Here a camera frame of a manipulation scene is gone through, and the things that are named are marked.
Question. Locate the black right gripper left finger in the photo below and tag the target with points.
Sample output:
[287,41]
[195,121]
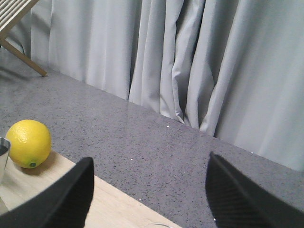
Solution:
[64,204]

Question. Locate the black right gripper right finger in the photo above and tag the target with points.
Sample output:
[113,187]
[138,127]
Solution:
[236,201]

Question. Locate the small glass beaker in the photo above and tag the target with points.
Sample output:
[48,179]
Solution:
[157,225]

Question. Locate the steel double jigger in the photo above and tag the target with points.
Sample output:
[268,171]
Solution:
[5,146]

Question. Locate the yellow lemon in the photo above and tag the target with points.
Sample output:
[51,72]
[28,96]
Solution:
[31,143]

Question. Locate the grey curtain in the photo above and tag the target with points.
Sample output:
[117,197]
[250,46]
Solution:
[233,69]

